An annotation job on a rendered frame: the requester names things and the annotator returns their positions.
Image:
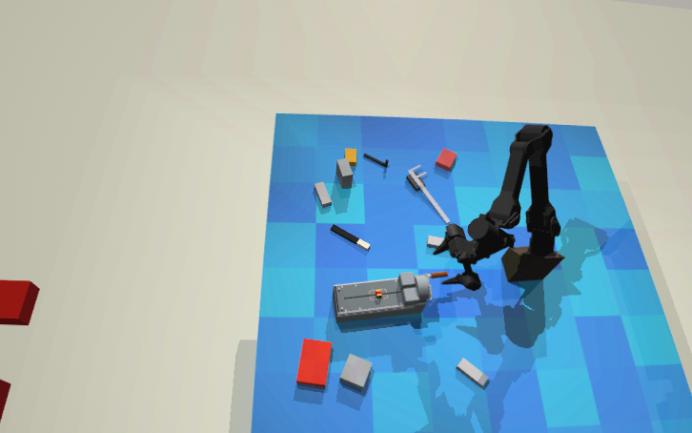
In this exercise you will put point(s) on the black l-shaped rod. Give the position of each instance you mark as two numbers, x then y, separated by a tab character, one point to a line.
377	161

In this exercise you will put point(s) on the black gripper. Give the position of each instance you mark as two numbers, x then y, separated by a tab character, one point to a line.
468	278

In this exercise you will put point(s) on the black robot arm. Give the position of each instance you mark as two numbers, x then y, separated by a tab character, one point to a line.
531	144

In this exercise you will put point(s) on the orange-brown rectangular block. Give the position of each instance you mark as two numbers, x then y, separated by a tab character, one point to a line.
350	154

